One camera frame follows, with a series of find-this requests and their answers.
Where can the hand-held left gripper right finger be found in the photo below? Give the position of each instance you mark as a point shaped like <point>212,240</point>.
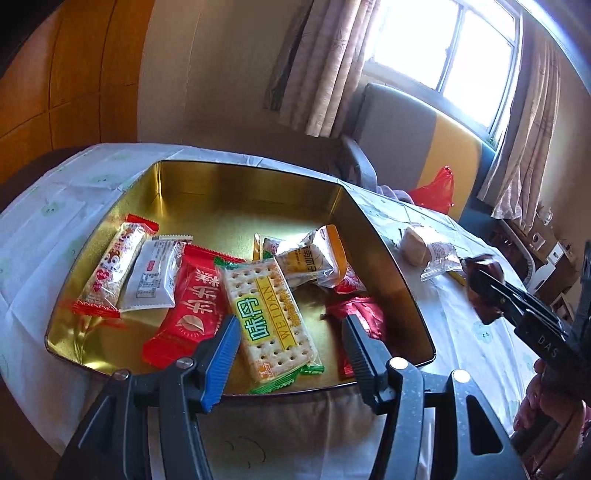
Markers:
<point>362,357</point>

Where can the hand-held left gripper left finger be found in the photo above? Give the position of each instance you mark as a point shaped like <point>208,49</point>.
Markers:
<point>221,355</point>

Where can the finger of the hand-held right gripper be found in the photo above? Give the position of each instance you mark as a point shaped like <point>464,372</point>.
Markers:
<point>505,309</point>
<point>512,293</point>

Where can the dark brown snack packet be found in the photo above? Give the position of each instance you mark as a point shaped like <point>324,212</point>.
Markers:
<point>485,264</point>

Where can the dark red snack packet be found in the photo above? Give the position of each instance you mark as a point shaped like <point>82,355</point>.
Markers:
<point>364,314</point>

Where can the green-edged cracker packet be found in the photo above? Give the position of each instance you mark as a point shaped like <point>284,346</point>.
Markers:
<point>268,314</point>

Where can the red and white snack packet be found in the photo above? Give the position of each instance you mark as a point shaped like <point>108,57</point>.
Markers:
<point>352,281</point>

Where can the orange-edged clear snack packet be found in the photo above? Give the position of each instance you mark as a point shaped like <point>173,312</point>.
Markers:
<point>309,258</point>

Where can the red-ended rice cracker packet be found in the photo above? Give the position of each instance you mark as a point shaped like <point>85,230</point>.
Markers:
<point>115,267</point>

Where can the gold tin box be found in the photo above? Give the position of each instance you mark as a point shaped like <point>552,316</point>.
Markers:
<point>231,203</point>

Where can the person's right hand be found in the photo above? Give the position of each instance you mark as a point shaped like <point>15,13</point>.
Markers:
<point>558,415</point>

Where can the wooden side cabinet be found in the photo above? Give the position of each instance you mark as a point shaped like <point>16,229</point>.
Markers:
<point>568,277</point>

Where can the yellow cake packet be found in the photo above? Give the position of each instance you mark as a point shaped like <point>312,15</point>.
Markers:
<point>457,276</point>

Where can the clear bread packet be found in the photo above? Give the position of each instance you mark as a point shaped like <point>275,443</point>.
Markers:
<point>422,247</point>

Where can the red plastic bag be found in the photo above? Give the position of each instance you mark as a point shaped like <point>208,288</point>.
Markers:
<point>434,191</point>

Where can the beige patterned curtain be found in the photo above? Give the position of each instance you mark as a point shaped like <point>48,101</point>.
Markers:
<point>521,138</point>
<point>323,69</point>

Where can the pale cloth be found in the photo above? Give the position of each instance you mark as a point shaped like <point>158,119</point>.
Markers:
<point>392,193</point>

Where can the grey yellow blue armchair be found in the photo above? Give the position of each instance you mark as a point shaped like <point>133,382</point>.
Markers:
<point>401,129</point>

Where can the window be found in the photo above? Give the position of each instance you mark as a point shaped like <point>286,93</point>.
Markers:
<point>443,46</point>

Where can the wooden wardrobe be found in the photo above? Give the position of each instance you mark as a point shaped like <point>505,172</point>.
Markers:
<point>69,83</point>

